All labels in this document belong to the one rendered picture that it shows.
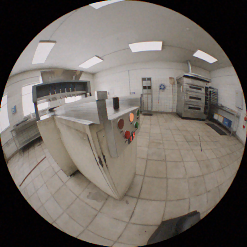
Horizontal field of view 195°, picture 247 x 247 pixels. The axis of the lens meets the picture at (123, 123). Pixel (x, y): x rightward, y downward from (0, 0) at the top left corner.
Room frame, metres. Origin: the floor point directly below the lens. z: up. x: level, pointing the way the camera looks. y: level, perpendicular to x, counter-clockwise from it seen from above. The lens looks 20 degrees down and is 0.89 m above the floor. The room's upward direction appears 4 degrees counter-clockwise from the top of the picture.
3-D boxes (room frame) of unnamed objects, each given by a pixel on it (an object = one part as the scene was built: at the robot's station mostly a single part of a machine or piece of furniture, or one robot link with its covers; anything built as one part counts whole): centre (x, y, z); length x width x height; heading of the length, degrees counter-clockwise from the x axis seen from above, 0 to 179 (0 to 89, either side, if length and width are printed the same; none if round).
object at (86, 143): (0.47, 0.29, 0.45); 0.70 x 0.34 x 0.90; 59
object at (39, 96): (0.73, 0.73, 1.01); 0.72 x 0.33 x 0.34; 149
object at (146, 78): (3.54, -1.29, 0.93); 0.64 x 0.51 x 1.78; 160
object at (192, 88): (2.45, -3.41, 1.01); 1.56 x 1.20 x 2.01; 67
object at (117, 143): (0.28, -0.02, 0.77); 0.24 x 0.04 x 0.14; 149
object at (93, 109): (0.66, 0.90, 0.87); 2.01 x 0.03 x 0.07; 59
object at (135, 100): (0.91, 0.75, 0.87); 2.01 x 0.03 x 0.07; 59
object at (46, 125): (0.97, 1.13, 0.42); 1.28 x 0.72 x 0.84; 59
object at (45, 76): (0.73, 0.73, 1.25); 0.56 x 0.29 x 0.14; 149
